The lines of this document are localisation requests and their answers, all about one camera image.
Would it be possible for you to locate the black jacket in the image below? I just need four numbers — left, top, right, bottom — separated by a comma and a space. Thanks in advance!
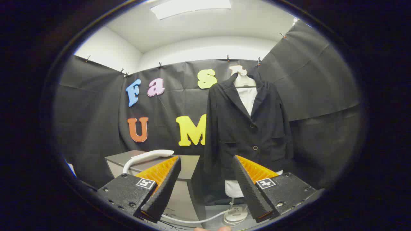
204, 71, 294, 206

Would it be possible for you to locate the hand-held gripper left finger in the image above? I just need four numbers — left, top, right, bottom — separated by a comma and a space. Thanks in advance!
97, 156, 181, 223

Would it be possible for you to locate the white garment steamer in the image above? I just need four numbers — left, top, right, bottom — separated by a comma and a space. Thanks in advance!
123, 149, 174, 174

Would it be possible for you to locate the white mannequin neck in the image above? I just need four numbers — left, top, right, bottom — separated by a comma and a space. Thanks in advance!
234, 73, 257, 89

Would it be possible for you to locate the black backdrop cloth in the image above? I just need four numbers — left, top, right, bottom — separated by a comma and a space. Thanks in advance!
53, 20, 365, 193

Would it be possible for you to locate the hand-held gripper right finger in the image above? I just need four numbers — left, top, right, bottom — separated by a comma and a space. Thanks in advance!
232, 155, 317, 223

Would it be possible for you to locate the ceiling light panel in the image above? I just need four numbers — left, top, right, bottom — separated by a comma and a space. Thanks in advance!
150, 0, 232, 20

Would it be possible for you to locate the white shirt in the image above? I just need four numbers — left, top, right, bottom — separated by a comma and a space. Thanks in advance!
224, 86, 284, 198

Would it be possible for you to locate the white steamer hose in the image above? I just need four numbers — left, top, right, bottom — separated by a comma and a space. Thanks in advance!
161, 209, 232, 224

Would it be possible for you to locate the row of black clips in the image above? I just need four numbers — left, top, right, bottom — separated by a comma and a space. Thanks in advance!
84, 32, 287, 77

